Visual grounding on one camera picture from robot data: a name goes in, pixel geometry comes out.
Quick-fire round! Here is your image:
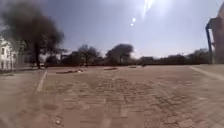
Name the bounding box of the row of distant trees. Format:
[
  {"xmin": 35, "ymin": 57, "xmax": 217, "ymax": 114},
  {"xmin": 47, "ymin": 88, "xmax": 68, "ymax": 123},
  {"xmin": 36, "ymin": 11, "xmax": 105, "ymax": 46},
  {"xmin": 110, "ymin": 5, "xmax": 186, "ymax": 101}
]
[{"xmin": 44, "ymin": 43, "xmax": 212, "ymax": 67}]

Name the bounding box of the pale kerb line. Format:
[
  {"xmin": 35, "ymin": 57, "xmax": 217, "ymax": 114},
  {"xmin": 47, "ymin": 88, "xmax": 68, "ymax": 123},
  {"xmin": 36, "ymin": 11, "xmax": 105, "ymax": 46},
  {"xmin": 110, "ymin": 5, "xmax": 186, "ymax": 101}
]
[{"xmin": 35, "ymin": 69, "xmax": 49, "ymax": 94}]

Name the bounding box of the large dark tree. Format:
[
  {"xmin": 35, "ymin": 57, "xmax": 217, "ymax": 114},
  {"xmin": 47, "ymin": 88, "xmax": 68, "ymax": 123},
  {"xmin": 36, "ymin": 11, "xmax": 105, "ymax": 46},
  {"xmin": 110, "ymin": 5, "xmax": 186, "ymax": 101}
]
[{"xmin": 0, "ymin": 2, "xmax": 66, "ymax": 70}]

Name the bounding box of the white building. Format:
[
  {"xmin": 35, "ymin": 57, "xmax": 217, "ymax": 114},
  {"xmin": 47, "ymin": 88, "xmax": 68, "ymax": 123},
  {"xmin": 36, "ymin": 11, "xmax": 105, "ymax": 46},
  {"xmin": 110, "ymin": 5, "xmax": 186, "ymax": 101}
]
[{"xmin": 0, "ymin": 37, "xmax": 18, "ymax": 72}]

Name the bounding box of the brown brick paved ground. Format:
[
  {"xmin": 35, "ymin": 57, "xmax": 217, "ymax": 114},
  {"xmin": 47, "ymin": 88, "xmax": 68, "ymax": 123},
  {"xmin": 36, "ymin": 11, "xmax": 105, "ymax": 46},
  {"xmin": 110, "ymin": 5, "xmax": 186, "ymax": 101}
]
[{"xmin": 0, "ymin": 64, "xmax": 224, "ymax": 128}]

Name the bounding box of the low planting bed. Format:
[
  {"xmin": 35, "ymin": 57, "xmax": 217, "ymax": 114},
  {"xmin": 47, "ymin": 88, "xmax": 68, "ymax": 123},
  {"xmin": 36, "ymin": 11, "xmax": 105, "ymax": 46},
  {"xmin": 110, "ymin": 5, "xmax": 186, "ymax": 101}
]
[
  {"xmin": 55, "ymin": 68, "xmax": 84, "ymax": 75},
  {"xmin": 103, "ymin": 66, "xmax": 119, "ymax": 71}
]

